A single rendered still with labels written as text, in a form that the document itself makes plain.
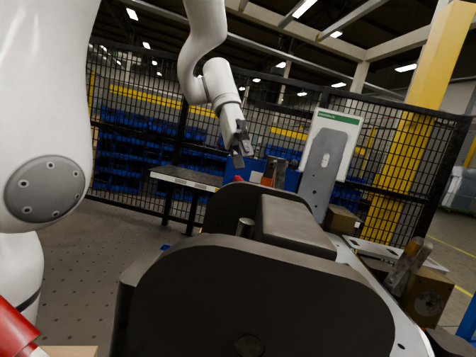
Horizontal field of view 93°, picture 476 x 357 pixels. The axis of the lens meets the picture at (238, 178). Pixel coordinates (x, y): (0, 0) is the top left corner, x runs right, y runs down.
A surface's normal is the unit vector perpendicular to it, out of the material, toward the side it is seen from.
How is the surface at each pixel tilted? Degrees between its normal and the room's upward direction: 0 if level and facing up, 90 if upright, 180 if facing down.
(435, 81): 90
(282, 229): 0
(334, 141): 90
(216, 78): 71
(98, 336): 0
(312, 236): 0
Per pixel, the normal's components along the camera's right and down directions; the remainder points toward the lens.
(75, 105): 0.99, -0.12
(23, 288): 0.97, 0.21
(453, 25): -0.10, 0.16
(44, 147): 0.91, -0.17
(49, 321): 0.22, -0.96
